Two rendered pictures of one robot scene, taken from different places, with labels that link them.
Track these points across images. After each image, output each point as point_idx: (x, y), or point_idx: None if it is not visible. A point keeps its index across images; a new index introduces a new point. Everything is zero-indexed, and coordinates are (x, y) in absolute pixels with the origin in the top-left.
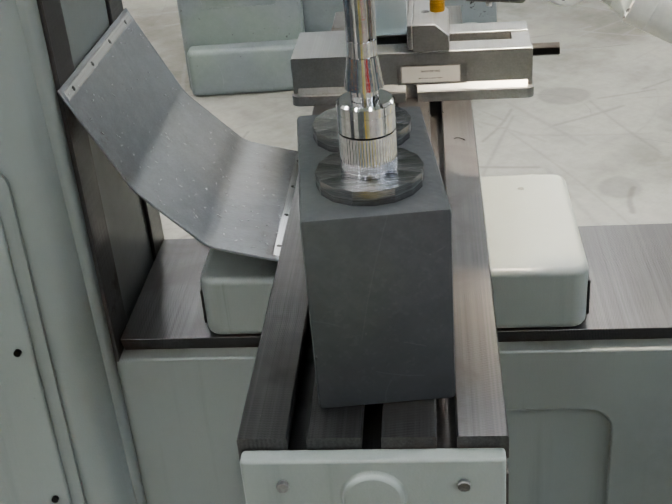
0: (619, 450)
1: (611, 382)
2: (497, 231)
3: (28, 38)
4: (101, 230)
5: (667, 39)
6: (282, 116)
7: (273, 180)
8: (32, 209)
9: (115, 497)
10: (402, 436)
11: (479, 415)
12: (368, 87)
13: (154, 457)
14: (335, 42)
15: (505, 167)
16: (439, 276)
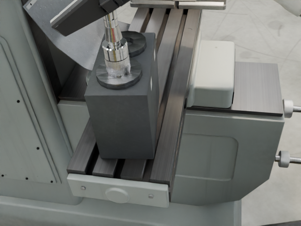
0: (240, 151)
1: (238, 129)
2: (201, 67)
3: None
4: (48, 57)
5: (274, 0)
6: None
7: None
8: (17, 51)
9: (59, 149)
10: (128, 176)
11: (161, 169)
12: (113, 40)
13: (73, 136)
14: None
15: (234, 13)
16: (144, 119)
